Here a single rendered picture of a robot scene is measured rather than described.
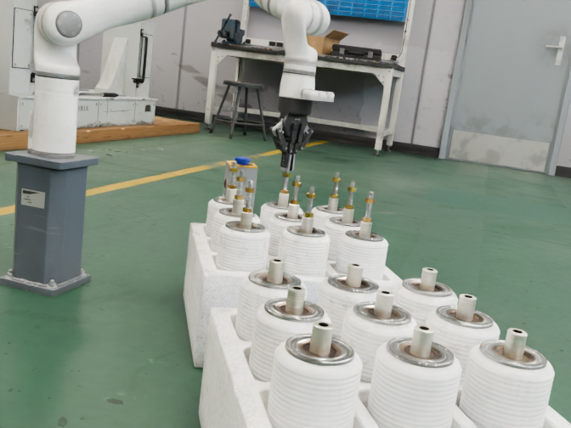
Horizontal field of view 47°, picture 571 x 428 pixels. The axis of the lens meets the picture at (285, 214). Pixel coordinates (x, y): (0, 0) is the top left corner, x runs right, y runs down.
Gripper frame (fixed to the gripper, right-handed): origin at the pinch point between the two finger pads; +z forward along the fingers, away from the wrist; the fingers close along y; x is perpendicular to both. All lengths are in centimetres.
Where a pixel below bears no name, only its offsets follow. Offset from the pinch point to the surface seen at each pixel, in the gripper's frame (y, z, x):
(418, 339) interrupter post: 49, 8, 62
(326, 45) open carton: -359, -48, -265
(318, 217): -4.4, 11.6, 7.0
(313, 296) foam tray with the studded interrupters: 18.8, 20.3, 25.1
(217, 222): 21.3, 11.6, 1.1
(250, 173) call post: -3.9, 5.6, -14.4
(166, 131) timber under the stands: -211, 33, -292
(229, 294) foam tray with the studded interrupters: 30.9, 20.5, 15.5
